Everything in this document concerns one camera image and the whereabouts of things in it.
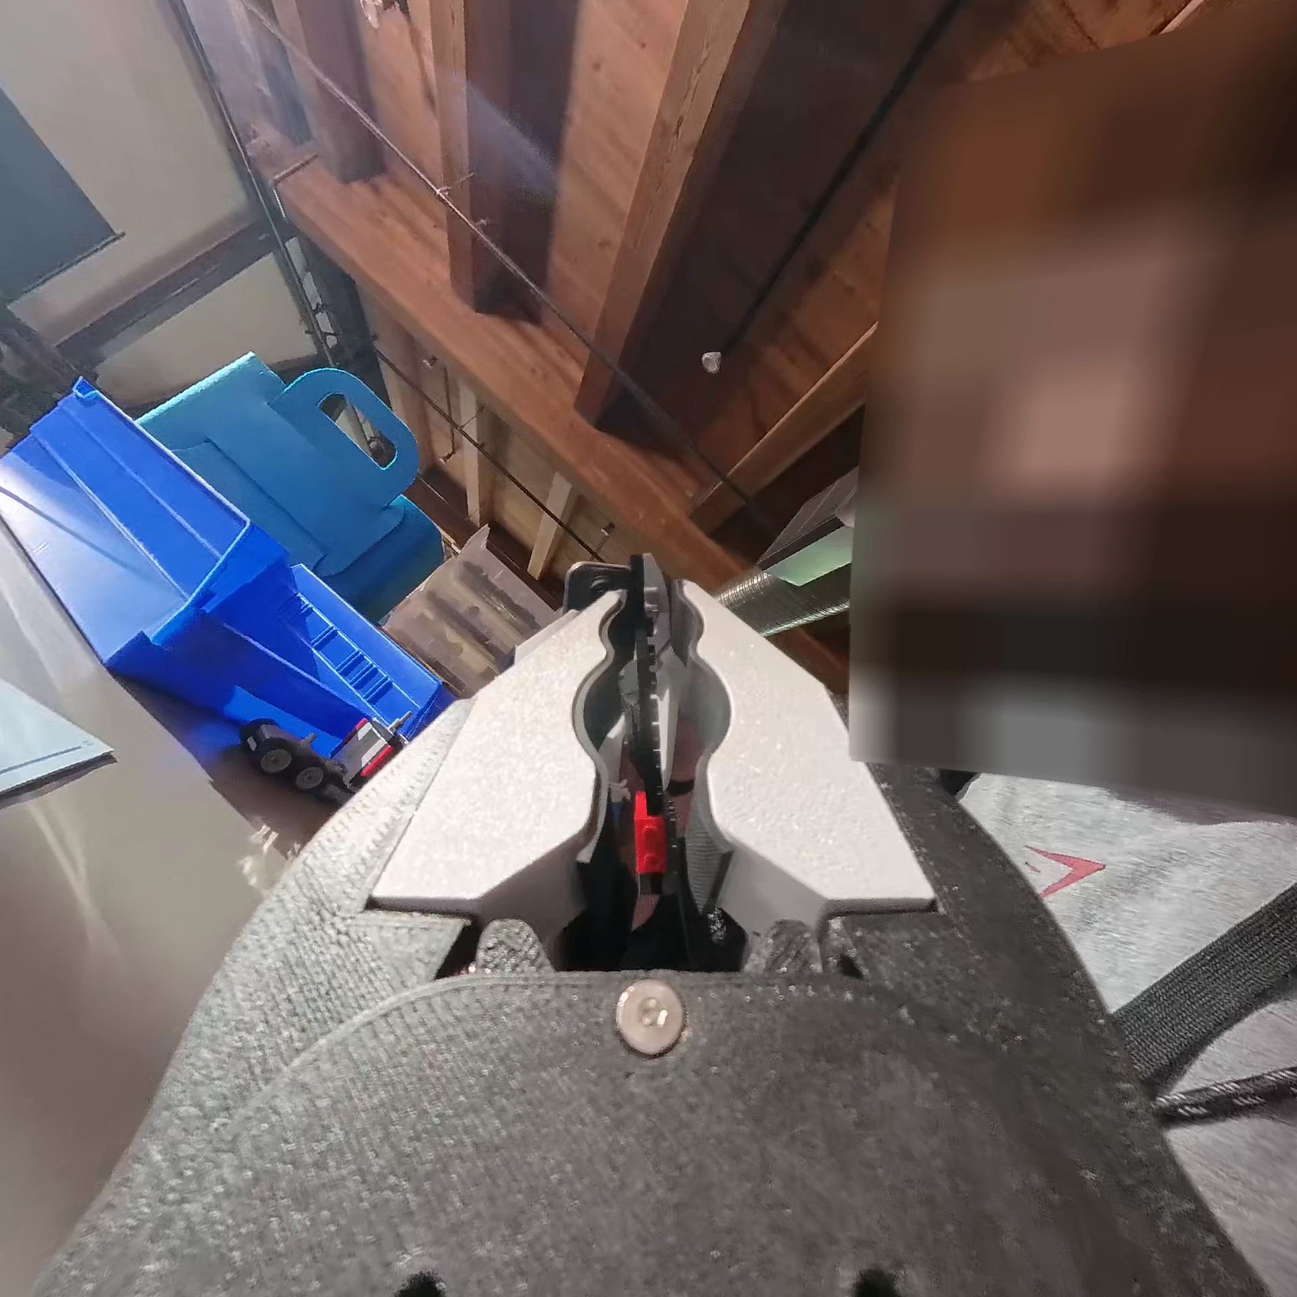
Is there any black toy brick beam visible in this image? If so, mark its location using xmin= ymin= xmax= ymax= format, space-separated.
xmin=621 ymin=552 xmax=686 ymax=897

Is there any silver ventilation duct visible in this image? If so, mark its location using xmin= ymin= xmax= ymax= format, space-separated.
xmin=714 ymin=567 xmax=853 ymax=640

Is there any toy brick truck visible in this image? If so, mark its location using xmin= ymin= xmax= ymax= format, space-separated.
xmin=238 ymin=714 xmax=406 ymax=806

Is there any grey desk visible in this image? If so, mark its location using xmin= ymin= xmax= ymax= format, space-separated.
xmin=0 ymin=527 xmax=448 ymax=1297

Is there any light blue instruction booklet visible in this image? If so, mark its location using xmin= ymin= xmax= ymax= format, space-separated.
xmin=0 ymin=680 xmax=115 ymax=806

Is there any clear plastic organizer box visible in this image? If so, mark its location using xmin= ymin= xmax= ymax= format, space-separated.
xmin=385 ymin=525 xmax=558 ymax=701

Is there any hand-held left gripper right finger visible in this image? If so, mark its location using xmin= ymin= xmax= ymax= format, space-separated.
xmin=660 ymin=582 xmax=936 ymax=948

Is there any light blue foam case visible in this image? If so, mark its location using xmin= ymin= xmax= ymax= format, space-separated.
xmin=136 ymin=352 xmax=450 ymax=623

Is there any blue plastic bin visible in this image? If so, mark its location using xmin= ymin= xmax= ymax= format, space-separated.
xmin=0 ymin=380 xmax=292 ymax=701
xmin=107 ymin=562 xmax=460 ymax=777

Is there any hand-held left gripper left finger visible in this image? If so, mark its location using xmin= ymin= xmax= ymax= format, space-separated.
xmin=371 ymin=590 xmax=635 ymax=948

